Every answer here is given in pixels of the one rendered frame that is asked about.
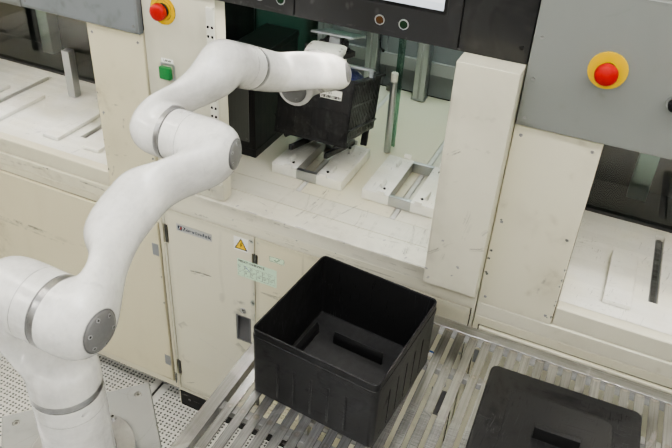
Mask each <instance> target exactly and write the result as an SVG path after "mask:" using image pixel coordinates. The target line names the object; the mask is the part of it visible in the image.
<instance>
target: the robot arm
mask: <svg viewBox="0 0 672 448"><path fill-rule="evenodd" d="M329 37H330V35H327V36H326V37H325V38H324V39H320V40H319V41H311V42H310V43H305V47H304V48H305V50H304V51H296V52H275V51H272V50H268V49H265V48H261V47H258V46H254V45H250V44H246V43H242V42H238V41H234V40H229V39H217V40H214V41H212V42H210V43H208V44H207V45H206V46H205V47H204V48H203V49H202V50H201V52H200V53H199V55H198V56H197V58H196V59H195V61H194V62H193V64H192V65H191V66H190V68H189V69H188V70H187V71H186V72H185V73H184V74H183V75H182V76H181V77H180V78H178V79H177V80H176V81H174V82H173V83H171V84H170V85H168V86H166V87H164V88H162V89H160V90H158V91H156V92H155V93H153V94H151V95H150V96H148V97H147V98H146V99H144V100H143V101H142V102H141V103H140V104H139V105H138V107H137V108H136V110H135V111H134V113H133V115H132V117H131V120H130V126H129V128H130V135H131V138H132V140H133V141H134V143H135V144H136V145H137V146H138V147H139V148H140V149H141V150H143V151H144V152H146V153H148V154H151V155H153V156H156V157H159V158H162V159H161V160H158V161H155V162H152V163H148V164H144V165H141V166H137V167H135V168H132V169H130V170H128V171H126V172H124V173H123V174H121V175H120V176H119V177H118V178H117V179H116V180H115V181H114V182H113V183H112V184H111V186H110V187H109V188H108V189H107V190H106V191H105V193H104V194H103V195H102V196H101V197H100V199H99V200H98V201H97V203H96V204H95V205H94V207H93V208H92V210H91V212H90V213H89V215H88V217H87V219H86V222H85V225H84V231H83V236H84V242H85V245H86V248H87V250H88V254H89V255H88V259H87V262H86V264H85V267H84V268H83V269H82V271H81V272H80V273H79V274H78V275H76V276H74V275H72V274H70V273H67V272H65V271H63V270H60V269H58V268H56V267H53V266H51V265H49V264H46V263H44V262H41V261H39V260H36V259H33V258H29V257H25V256H8V257H4V258H1V259H0V352H1V354H2V355H3V356H4V357H5V358H6V360H7V361H8V362H9V363H10V364H11V365H12V366H13V368H14V369H15V370H16V371H17V372H18V373H19V375H20V376H21V377H22V379H23V380H24V382H25V384H26V388H27V392H28V396H29V399H30V403H31V406H32V410H33V414H34V417H35V421H36V425H37V428H38V432H39V436H38V438H37V439H36V441H35V442H34V443H33V445H32V447H31V448H136V441H135V436H134V433H133V431H132V429H131V427H130V425H129V424H128V423H127V422H126V421H125V420H124V419H122V418H121V417H119V416H117V415H115V414H113V413H110V410H109V404H108V399H107V394H106V388H105V383H104V378H103V372H102V368H101V363H100V360H99V357H98V355H97V353H98V352H100V351H101V350H102V349H103V348H104V347H105V346H106V345H107V344H108V343H109V341H110V340H111V338H112V336H113V335H114V332H115V330H116V328H117V325H118V321H119V317H120V311H121V306H122V299H123V293H124V287H125V282H126V277H127V274H128V270H129V268H130V265H131V262H132V260H133V258H134V256H135V253H136V251H137V250H138V248H139V246H140V244H141V243H142V241H143V240H144V238H145V237H146V236H147V234H148V233H149V232H150V230H151V229H152V228H153V227H154V225H155V224H156V223H157V221H158V220H159V219H160V218H161V217H162V215H163V214H164V213H165V212H166V211H167V210H168V209H169V208H170V207H172V206H173V205H174V204H176V203H178V202H179V201H181V200H183V199H185V198H187V197H190V196H192V195H195V194H197V193H200V192H203V191H206V190H208V189H211V188H213V187H215V186H217V185H219V184H220V183H222V182H223V181H225V180H226V179H227V178H228V177H229V176H230V175H231V174H232V173H233V172H234V171H235V169H236V168H237V166H238V164H239V162H240V159H241V157H242V144H241V141H240V138H239V136H238V134H237V132H236V131H235V130H234V129H233V128H232V127H231V126H229V125H228V124H226V123H224V122H222V121H219V120H217V119H214V118H211V117H207V116H204V115H201V114H198V113H194V112H193V111H195V110H197V109H199V108H201V107H204V106H206V105H209V104H211V103H213V102H215V101H217V100H219V99H221V98H223V97H225V96H227V95H229V94H230V93H231V92H233V91H234V90H235V89H236V88H238V89H245V90H253V91H262V92H279V93H280V95H281V97H282V98H283V99H284V100H285V101H286V102H287V103H289V104H291V105H294V106H301V105H304V104H306V103H308V102H309V101H310V99H311V98H312V97H313V96H315V95H317V94H319V93H323V92H330V91H337V90H341V89H344V88H346V87H347V86H348V85H349V83H350V81H351V78H352V71H351V68H350V66H349V64H348V63H347V58H351V57H355V51H354V50H352V49H350V48H349V47H348V46H349V41H348V39H345V38H343V39H342V40H341V44H335V43H329Z"/></svg>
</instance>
